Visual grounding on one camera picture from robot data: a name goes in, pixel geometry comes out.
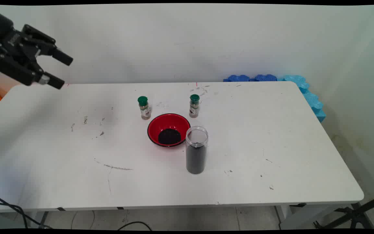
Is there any clear plastic jar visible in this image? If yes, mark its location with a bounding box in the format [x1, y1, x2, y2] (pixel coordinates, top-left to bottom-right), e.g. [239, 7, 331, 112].
[186, 126, 209, 175]

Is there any black seed pile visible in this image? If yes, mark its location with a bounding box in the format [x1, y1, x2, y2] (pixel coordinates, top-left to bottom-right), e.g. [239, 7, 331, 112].
[158, 128, 181, 145]

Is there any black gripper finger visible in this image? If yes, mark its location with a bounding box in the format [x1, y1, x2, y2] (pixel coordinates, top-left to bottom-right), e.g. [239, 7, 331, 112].
[21, 24, 74, 66]
[0, 54, 66, 90]

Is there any black looped floor cable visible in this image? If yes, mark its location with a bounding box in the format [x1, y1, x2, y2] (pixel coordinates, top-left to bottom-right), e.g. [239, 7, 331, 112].
[117, 221, 152, 231]

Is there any red bowl black rim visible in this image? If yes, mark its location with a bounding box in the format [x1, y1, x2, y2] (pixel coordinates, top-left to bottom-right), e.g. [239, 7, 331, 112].
[147, 113, 191, 148]

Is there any grey table leg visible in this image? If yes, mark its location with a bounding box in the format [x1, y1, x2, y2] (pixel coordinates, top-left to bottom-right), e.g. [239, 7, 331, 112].
[28, 211, 49, 228]

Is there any green cap spice bottle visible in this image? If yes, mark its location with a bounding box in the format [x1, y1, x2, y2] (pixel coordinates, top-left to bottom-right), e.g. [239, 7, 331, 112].
[189, 94, 200, 118]
[137, 96, 151, 120]

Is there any black tripod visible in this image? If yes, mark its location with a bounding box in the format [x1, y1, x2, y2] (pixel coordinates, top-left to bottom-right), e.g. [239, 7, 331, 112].
[313, 192, 374, 229]

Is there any thin grey floor cable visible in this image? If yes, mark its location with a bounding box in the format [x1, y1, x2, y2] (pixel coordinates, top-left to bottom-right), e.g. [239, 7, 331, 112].
[71, 210, 95, 230]

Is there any light blue foam mat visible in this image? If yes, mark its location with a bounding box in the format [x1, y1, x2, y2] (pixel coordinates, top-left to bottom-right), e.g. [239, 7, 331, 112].
[278, 75, 326, 123]

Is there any white table leg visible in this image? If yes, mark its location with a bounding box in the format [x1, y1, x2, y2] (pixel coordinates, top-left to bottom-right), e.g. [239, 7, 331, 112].
[275, 203, 363, 230]

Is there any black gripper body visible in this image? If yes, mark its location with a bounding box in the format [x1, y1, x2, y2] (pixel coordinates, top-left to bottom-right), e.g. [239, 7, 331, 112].
[0, 6, 28, 58]

